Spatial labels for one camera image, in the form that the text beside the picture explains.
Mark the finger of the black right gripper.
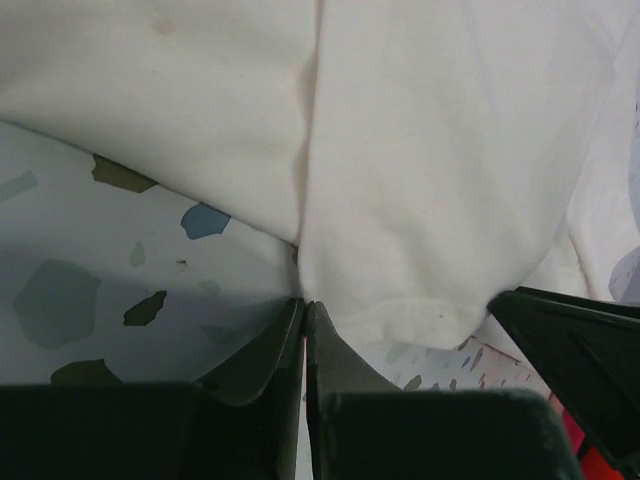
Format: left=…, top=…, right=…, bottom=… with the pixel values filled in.
left=489, top=287, right=639, bottom=463

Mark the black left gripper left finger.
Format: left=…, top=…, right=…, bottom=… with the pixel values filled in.
left=194, top=299, right=305, bottom=479

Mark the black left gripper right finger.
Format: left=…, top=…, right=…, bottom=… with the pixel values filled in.
left=305, top=302, right=399, bottom=479

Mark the white printed t shirt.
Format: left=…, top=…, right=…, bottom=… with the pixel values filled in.
left=0, top=0, right=640, bottom=351

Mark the red folded t shirt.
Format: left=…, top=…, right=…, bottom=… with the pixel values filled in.
left=562, top=410, right=624, bottom=480

